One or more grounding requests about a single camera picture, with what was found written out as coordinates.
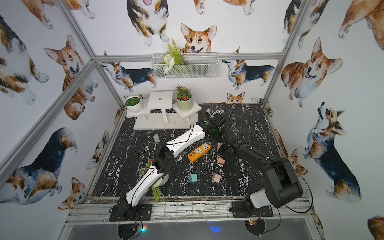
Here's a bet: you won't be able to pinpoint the pink power strip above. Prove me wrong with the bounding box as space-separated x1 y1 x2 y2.
216 142 226 165

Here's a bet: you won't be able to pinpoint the orange power strip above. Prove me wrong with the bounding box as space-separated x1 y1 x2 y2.
188 143 211 163

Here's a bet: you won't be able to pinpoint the pink plug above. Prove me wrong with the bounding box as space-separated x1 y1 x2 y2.
212 173 222 184

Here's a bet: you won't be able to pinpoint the teal plug adapter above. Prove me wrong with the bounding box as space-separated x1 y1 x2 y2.
189 174 198 183

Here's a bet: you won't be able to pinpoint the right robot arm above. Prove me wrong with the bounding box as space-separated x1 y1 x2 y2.
218 130 304 216

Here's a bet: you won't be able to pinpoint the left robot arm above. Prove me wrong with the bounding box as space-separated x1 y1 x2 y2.
117 114 226 219

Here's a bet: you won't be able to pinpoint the green pot red flowers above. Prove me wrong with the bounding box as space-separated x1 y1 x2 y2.
176 85 193 111

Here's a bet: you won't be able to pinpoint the white tiered display stand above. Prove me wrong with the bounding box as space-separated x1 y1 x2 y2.
126 91 202 130

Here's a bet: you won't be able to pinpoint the fern and white flower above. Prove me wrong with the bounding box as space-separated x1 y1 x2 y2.
163 39 185 75

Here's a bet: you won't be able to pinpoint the white pot green top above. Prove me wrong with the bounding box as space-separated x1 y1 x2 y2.
125 96 144 114

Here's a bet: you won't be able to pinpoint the flower pot with white bloom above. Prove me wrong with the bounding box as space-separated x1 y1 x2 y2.
140 159 170 203

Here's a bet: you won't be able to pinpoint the white cable bundle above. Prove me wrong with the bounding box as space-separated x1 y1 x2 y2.
205 107 225 118

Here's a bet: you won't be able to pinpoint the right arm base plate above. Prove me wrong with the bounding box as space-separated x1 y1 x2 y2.
229 201 274 219

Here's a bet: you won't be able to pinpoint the white wire wall basket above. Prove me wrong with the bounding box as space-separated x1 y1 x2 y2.
151 54 219 79

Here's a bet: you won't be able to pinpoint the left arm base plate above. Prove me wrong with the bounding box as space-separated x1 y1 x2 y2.
109 204 153 222

